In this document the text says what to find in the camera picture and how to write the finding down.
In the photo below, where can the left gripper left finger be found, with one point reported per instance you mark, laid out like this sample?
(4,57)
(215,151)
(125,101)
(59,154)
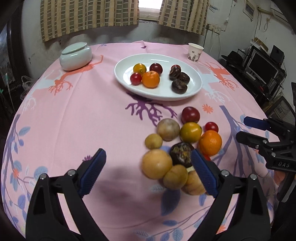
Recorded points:
(45,218)

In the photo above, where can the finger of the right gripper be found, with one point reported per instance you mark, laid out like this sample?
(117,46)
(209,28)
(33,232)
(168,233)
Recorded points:
(261,144)
(256,123)

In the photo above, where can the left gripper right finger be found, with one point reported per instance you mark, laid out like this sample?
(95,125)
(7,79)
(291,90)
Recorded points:
(250,220)

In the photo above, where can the red cherry tomato front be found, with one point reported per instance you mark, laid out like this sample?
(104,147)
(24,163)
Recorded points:
(211,126)

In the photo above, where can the large orange mandarin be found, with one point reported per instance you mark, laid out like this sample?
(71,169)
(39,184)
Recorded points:
(210,143)

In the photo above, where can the small tan longan front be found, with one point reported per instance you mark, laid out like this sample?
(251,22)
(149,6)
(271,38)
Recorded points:
(193,185)

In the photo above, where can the small tan longan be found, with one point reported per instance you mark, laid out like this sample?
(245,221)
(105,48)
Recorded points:
(153,141)
(193,185)

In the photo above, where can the yellow green citrus fruit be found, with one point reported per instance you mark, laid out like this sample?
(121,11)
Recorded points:
(190,132)

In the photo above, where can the large red plum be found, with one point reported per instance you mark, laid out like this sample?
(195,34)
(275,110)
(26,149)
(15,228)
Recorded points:
(190,114)

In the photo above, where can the tan pepino melon front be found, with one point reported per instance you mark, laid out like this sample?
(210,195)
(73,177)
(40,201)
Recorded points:
(176,178)

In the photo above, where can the tan pepino melon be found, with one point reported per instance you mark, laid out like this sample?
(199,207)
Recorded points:
(176,178)
(156,163)

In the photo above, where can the brown round passion fruit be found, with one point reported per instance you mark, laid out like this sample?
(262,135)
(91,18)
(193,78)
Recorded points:
(168,129)

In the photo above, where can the small tan longan back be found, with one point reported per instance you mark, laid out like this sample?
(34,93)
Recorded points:
(153,141)

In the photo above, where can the small orange mandarin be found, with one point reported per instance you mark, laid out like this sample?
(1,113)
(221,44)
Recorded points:
(151,79)

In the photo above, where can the dark red plum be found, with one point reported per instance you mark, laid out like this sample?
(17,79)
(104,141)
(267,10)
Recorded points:
(156,67)

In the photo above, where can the small yellow tomato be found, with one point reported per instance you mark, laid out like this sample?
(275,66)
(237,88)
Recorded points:
(139,68)

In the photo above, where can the person's right hand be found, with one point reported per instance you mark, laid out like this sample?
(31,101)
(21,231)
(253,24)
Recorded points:
(279,177)

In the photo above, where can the computer monitor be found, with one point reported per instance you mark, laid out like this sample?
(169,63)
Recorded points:
(259,66)

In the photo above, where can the floral paper cup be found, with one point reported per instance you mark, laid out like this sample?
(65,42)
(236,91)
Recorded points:
(194,52)

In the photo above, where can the white oval plate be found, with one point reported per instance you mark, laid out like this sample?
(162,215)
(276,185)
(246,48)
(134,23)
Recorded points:
(124,69)

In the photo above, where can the pink patterned tablecloth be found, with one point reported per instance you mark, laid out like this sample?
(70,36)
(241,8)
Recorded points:
(67,117)

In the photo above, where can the right plaid curtain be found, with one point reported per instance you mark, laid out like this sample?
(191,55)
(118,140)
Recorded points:
(186,15)

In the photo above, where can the plaid curtain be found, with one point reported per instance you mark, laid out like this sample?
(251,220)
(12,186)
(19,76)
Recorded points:
(62,17)
(186,15)

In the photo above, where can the white ceramic lidded jar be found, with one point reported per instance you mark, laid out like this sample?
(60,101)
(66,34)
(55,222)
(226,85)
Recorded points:
(75,56)

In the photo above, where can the left plaid curtain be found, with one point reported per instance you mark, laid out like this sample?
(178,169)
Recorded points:
(62,17)

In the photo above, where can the wall power strip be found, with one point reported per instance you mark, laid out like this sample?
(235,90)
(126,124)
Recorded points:
(214,28)

